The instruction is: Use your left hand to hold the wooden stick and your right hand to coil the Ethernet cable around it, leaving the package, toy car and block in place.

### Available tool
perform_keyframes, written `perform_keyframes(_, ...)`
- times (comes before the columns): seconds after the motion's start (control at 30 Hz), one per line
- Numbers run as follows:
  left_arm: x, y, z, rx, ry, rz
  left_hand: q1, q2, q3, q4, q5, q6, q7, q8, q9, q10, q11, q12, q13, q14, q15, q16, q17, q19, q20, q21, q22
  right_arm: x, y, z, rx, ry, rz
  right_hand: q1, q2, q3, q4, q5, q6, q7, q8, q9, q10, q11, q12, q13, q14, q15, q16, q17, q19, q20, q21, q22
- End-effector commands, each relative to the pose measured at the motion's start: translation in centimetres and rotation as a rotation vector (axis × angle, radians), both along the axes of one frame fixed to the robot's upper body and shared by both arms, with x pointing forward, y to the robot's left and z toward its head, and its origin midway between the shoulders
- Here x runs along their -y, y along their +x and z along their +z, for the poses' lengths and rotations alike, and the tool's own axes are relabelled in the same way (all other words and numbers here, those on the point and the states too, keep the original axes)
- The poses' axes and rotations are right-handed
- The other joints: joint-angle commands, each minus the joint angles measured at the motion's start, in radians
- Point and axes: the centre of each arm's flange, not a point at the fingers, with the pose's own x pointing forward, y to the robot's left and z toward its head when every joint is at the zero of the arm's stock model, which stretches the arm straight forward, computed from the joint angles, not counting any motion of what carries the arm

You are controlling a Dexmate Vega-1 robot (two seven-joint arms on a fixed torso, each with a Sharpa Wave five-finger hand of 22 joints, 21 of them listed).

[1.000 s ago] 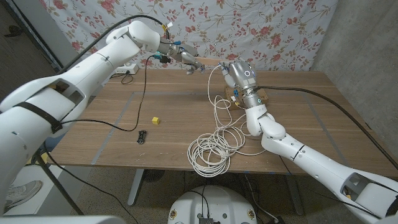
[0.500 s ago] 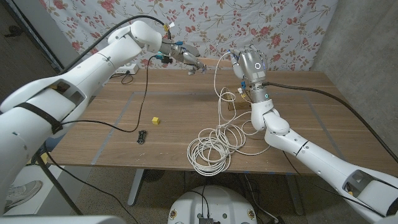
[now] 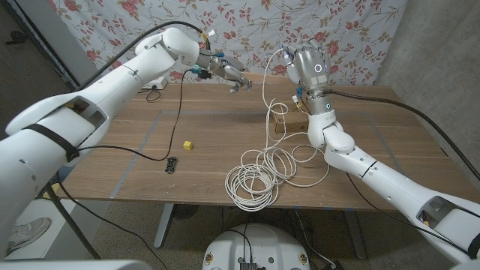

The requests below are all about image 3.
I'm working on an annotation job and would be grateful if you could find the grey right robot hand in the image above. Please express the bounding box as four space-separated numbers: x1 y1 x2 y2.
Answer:
282 40 333 93

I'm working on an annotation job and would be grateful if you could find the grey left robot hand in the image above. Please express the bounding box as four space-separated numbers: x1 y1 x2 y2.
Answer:
211 55 253 94

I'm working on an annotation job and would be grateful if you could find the long wooden stick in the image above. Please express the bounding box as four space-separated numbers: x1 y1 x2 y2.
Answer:
242 72 299 86

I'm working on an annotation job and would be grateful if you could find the white Ethernet cable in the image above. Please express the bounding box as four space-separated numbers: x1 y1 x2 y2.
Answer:
224 48 331 213

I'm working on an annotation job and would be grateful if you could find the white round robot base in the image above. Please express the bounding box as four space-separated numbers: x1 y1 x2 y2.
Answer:
202 223 311 270

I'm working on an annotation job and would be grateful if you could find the brown cardboard package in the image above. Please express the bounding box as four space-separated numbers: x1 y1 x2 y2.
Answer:
271 108 312 134

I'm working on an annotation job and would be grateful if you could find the small black toy car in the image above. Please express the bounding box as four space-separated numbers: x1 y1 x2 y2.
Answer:
165 156 179 175

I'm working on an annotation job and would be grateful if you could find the floral backdrop cloth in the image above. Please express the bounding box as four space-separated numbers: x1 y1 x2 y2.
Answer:
46 0 410 95

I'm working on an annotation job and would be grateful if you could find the white power strip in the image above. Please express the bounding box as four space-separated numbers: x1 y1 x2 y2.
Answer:
142 76 168 90

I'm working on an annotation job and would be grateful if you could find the dark round fan grille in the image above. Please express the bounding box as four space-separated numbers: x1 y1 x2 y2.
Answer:
171 204 200 221

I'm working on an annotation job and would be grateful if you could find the white table leg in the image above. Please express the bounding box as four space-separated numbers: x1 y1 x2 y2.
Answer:
153 203 176 249

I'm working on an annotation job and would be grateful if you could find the grey table leg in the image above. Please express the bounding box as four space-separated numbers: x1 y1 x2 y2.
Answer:
343 209 368 260

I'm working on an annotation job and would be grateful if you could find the black floor object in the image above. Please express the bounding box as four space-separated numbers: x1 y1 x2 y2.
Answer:
4 30 29 47

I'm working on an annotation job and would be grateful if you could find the white floor platform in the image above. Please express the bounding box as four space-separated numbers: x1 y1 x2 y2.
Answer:
5 198 72 260

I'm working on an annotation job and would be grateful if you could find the white robot torso edge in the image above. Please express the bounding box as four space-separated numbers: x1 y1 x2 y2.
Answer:
0 259 153 270

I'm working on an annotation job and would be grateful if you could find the white sneaker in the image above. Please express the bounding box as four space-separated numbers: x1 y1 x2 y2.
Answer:
7 217 52 251

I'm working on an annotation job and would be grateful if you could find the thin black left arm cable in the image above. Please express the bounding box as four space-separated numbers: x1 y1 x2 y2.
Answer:
55 69 196 270

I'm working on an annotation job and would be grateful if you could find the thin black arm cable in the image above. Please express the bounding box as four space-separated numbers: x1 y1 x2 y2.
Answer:
344 172 472 258
55 69 196 270

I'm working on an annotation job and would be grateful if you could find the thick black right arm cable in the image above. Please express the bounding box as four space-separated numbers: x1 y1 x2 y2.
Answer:
324 88 480 182

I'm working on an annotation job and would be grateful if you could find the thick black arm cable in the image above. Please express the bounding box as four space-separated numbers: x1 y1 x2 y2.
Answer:
44 20 211 260
324 88 480 182

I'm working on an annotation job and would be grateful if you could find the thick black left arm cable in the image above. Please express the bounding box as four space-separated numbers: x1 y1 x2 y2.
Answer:
44 20 211 260

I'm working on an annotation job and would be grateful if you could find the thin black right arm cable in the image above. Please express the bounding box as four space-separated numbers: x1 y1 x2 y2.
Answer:
344 172 472 258

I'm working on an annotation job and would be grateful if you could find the dark baseboard rail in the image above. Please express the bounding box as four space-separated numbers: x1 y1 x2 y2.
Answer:
5 0 82 89

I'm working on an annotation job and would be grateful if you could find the white floor cable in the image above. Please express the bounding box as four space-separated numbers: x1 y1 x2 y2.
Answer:
293 208 335 269

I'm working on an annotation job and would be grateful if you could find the black left arm strap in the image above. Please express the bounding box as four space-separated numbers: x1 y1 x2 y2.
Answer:
21 122 80 163

